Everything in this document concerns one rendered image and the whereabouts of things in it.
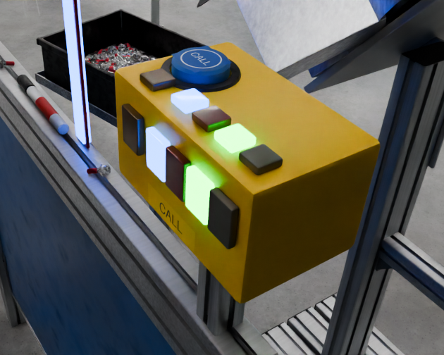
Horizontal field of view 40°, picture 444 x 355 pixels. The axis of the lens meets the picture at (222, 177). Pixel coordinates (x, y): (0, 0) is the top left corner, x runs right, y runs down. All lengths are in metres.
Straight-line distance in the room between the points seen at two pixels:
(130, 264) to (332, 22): 0.37
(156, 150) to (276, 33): 0.40
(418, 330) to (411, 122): 0.92
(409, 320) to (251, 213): 1.45
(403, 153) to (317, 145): 0.59
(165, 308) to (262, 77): 0.25
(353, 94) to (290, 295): 1.22
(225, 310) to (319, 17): 0.39
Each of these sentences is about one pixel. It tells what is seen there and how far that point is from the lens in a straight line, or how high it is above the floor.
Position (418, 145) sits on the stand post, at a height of 0.77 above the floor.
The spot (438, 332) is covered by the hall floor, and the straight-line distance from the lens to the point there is 1.76.
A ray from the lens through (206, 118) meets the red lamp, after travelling 0.36.
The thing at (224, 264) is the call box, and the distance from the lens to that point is 0.37.
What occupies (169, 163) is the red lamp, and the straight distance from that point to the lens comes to 0.37.
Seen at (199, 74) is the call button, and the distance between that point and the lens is 0.40.
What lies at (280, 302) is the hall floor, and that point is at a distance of 1.70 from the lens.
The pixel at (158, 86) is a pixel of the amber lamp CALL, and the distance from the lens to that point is 0.39.
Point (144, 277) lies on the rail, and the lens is 0.60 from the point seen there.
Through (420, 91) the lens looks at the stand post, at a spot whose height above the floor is 0.87.
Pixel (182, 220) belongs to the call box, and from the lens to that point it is 0.39.
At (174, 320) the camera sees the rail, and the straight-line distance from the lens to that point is 0.57.
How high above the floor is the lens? 1.27
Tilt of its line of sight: 37 degrees down
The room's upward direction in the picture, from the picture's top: 5 degrees clockwise
